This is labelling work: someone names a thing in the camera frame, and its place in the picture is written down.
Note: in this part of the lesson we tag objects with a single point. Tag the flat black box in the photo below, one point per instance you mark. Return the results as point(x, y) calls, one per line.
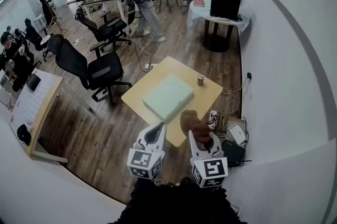
point(33, 82)

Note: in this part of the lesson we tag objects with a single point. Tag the pale green board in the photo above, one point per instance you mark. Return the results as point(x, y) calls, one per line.
point(167, 96)

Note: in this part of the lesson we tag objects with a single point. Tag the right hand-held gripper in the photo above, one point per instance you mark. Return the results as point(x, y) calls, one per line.
point(210, 169)

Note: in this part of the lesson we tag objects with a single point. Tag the person's black clothed body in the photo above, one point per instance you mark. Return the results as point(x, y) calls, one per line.
point(179, 204)

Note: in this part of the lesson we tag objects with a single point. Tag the orange drink can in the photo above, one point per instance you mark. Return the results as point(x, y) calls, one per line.
point(200, 80)

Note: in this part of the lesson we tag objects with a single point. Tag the small white power strip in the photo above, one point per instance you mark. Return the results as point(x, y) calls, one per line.
point(213, 115)

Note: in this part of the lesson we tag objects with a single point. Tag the cardboard box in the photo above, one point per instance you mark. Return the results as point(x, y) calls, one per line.
point(237, 120)

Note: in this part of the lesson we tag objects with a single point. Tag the coat rack with black coat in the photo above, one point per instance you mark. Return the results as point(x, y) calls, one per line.
point(47, 8)

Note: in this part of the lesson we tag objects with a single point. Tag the black cabinet box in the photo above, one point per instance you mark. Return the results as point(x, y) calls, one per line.
point(225, 0)

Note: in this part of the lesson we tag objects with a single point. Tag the white desk with wooden edge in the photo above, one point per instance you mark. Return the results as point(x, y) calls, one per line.
point(39, 101)

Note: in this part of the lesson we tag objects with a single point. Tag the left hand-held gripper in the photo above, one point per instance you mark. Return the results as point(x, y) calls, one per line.
point(142, 161)

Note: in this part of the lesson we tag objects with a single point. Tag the brown cloth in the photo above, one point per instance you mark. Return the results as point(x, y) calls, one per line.
point(194, 125)

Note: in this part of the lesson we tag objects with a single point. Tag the white table with metal legs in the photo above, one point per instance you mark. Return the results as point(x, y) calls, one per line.
point(94, 0)

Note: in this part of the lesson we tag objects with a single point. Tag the black cap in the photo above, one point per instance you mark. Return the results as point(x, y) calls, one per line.
point(24, 134)

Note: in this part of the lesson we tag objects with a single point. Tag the white square box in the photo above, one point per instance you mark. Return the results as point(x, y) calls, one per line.
point(236, 133)

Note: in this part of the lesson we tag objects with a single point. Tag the red book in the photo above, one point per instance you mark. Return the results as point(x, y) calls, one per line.
point(199, 3)

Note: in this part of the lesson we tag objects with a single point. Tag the black wall adapter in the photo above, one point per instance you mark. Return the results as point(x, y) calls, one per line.
point(249, 75)

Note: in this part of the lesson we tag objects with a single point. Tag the black router with antennas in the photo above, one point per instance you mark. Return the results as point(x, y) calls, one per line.
point(233, 153)

